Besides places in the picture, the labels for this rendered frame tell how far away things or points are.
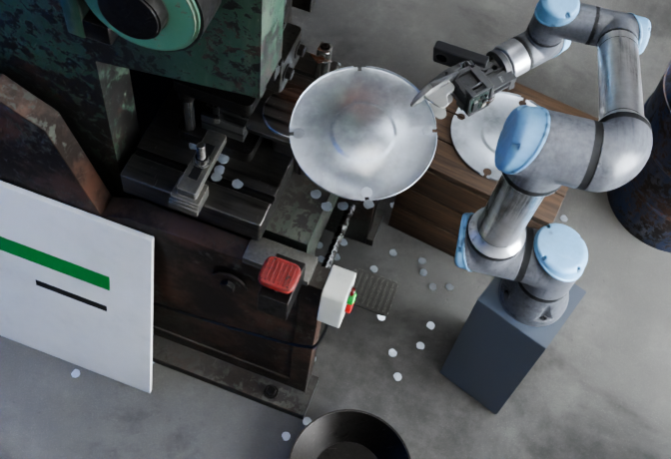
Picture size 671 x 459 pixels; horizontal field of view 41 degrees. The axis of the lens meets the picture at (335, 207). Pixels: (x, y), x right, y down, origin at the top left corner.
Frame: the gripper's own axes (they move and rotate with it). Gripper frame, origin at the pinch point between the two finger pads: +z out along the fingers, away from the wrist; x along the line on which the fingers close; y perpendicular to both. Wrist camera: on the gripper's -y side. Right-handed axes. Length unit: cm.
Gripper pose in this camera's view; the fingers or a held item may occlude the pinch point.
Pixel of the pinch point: (413, 101)
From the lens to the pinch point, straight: 180.9
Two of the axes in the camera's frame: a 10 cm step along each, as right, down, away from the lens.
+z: -8.5, 4.8, -2.3
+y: 5.3, 7.5, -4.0
